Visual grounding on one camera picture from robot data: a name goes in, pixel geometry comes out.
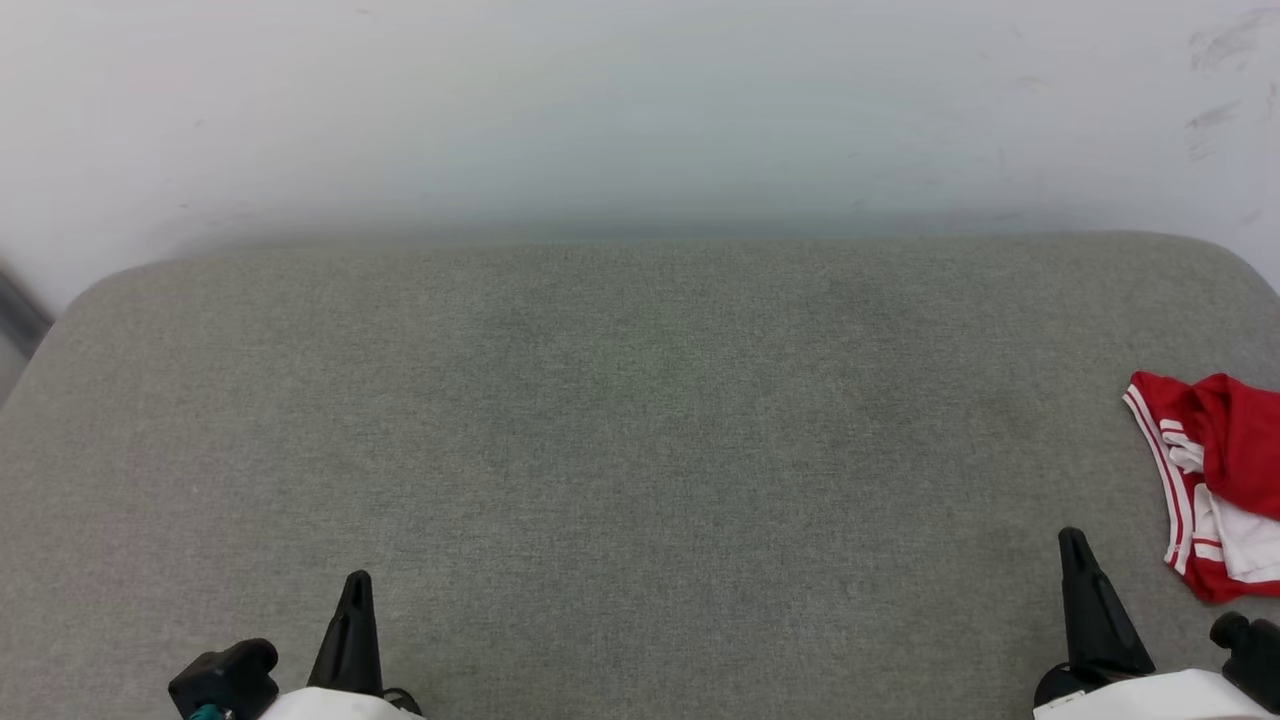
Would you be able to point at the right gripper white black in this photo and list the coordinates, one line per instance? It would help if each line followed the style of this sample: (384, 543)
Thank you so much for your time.
(1160, 698)

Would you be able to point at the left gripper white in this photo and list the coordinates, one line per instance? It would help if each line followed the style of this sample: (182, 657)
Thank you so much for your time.
(335, 706)

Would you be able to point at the red and white garment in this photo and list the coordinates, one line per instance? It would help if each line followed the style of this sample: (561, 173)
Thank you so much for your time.
(1235, 450)

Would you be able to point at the grey fabric sofa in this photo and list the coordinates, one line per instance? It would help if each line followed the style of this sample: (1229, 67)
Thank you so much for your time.
(620, 480)

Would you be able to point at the dark grey skirting strip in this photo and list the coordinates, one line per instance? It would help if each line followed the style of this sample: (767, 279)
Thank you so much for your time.
(20, 310)

